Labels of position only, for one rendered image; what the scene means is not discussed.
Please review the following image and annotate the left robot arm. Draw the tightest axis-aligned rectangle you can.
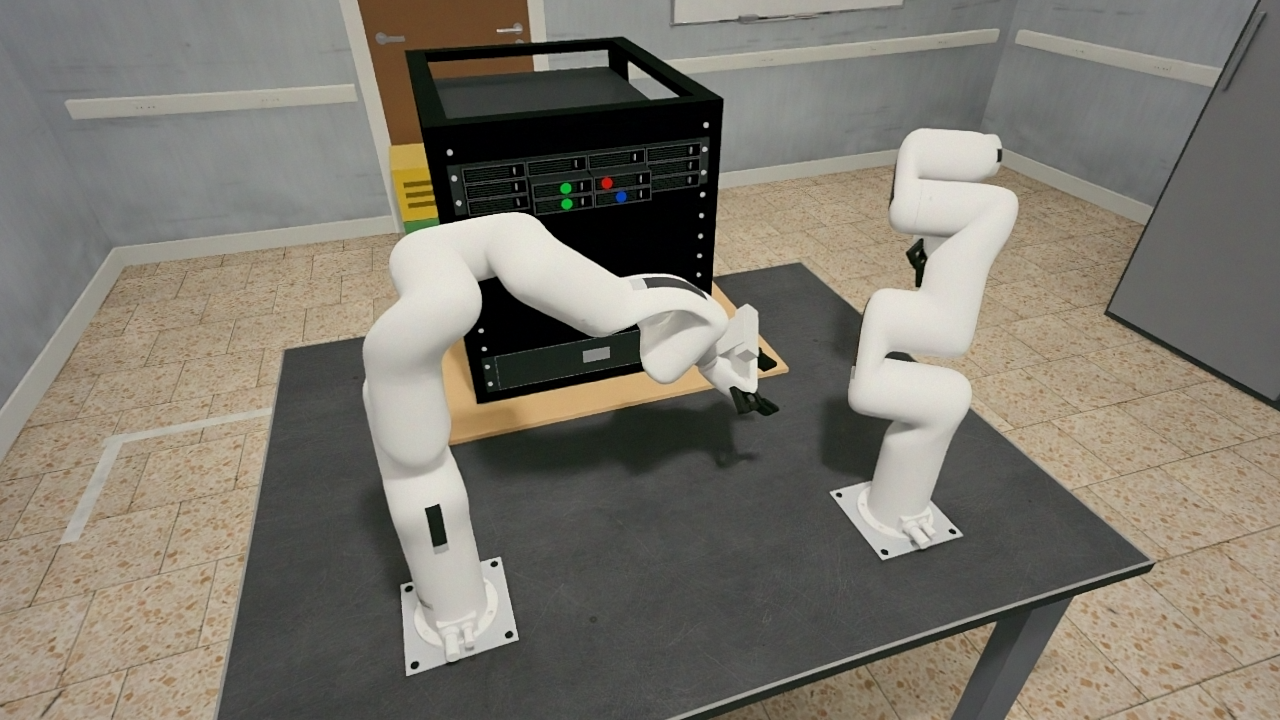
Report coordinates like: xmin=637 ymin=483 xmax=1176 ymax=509
xmin=364 ymin=213 xmax=759 ymax=662

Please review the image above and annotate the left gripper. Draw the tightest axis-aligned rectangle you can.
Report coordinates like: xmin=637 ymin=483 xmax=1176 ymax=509
xmin=698 ymin=347 xmax=780 ymax=416

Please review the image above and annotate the tan wooden board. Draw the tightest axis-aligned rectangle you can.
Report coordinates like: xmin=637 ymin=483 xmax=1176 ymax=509
xmin=442 ymin=337 xmax=716 ymax=446

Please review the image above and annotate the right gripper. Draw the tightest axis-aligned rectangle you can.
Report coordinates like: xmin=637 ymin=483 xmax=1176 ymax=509
xmin=906 ymin=234 xmax=948 ymax=288

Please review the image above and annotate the black server rack frame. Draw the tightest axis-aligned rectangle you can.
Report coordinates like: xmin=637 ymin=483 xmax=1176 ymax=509
xmin=404 ymin=36 xmax=724 ymax=405

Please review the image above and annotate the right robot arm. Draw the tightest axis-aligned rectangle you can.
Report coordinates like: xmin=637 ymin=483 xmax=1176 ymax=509
xmin=849 ymin=129 xmax=1018 ymax=550

